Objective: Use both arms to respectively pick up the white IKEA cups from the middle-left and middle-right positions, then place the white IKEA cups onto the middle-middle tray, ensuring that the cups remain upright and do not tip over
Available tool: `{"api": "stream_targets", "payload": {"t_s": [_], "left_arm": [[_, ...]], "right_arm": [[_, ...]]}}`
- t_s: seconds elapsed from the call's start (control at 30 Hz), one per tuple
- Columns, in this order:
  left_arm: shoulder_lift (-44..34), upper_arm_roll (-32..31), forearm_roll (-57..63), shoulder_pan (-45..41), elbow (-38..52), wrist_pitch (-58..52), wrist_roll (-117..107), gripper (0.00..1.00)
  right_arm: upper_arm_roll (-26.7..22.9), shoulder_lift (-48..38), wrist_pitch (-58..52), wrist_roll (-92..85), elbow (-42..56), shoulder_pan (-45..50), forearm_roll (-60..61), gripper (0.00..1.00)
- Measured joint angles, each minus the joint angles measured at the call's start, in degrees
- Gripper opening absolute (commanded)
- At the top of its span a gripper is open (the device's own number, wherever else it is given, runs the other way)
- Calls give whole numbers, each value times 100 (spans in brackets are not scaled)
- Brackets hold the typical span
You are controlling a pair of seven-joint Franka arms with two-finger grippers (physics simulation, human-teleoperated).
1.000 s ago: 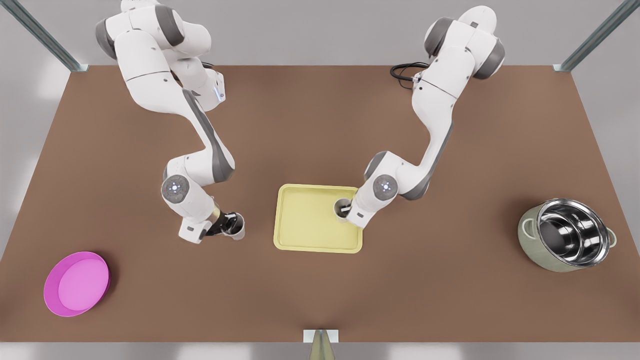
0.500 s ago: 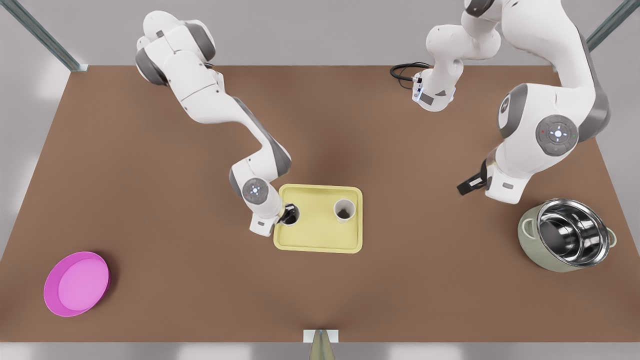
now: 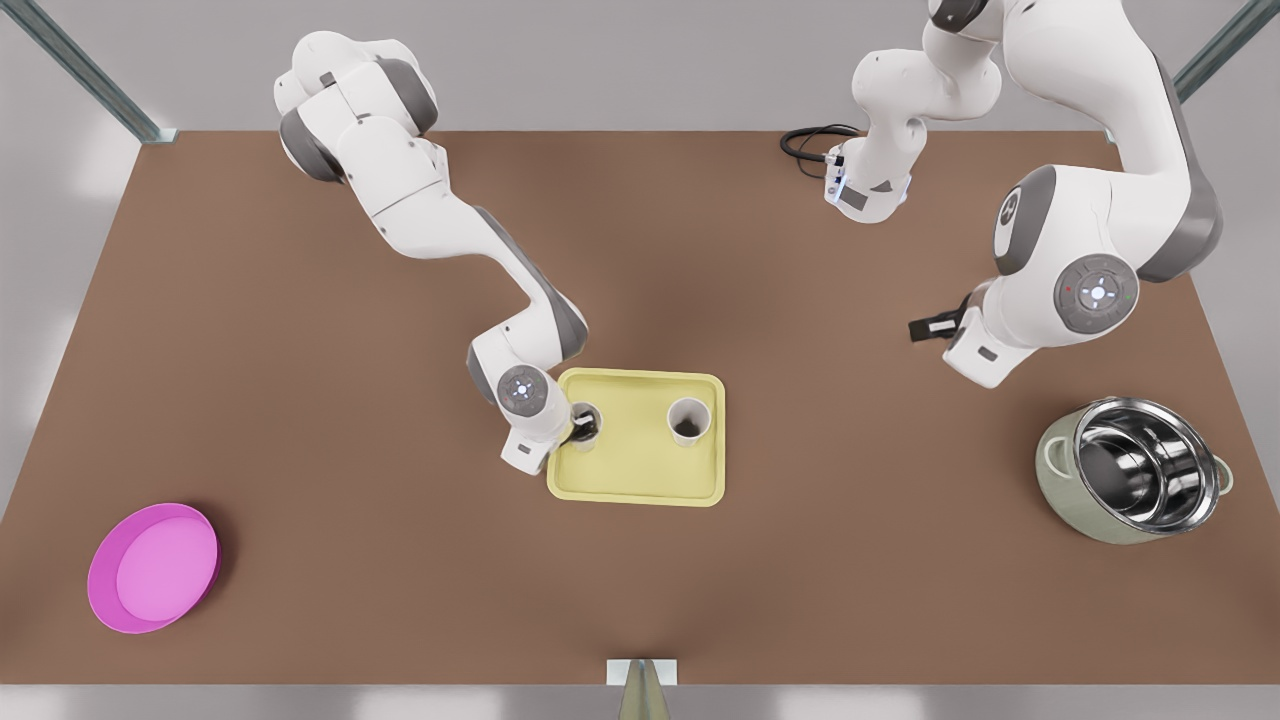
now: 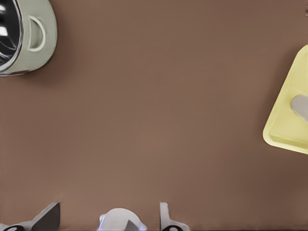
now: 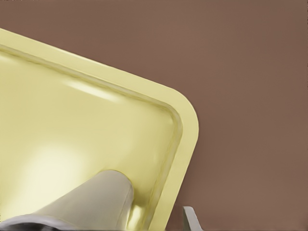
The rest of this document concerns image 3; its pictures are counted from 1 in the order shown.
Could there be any white IKEA cup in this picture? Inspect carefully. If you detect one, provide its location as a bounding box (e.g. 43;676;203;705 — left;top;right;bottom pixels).
667;397;713;448
566;402;606;454

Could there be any yellow rectangular tray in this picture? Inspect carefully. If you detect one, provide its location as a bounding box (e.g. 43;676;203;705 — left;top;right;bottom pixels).
546;368;727;508

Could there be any green pot with steel interior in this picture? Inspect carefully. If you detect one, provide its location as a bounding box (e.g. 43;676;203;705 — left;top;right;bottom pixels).
1034;396;1235;546

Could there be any pink round bowl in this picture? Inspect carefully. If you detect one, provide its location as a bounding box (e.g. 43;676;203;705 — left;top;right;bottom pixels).
87;502;222;635

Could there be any black cable loop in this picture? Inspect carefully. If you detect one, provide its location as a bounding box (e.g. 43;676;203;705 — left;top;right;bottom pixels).
779;124;863;182

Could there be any silver frame post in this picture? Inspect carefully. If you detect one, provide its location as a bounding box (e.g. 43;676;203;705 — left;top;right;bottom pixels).
1104;0;1280;144
606;659;679;720
0;0;178;144

